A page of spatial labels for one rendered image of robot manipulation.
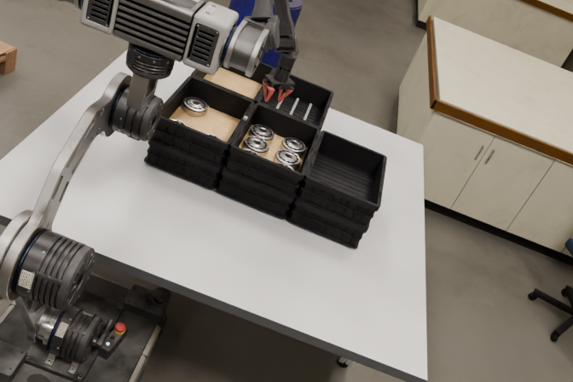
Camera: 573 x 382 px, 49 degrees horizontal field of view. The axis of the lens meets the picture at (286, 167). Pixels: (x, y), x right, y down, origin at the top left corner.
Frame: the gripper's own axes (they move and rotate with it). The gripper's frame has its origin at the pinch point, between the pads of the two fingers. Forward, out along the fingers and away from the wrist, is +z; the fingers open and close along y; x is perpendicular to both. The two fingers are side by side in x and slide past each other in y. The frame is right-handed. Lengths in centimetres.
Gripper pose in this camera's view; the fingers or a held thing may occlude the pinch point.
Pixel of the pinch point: (273, 99)
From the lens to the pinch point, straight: 241.1
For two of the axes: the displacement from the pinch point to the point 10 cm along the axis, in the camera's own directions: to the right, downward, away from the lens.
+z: -3.2, 7.9, 5.2
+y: -8.1, 0.6, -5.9
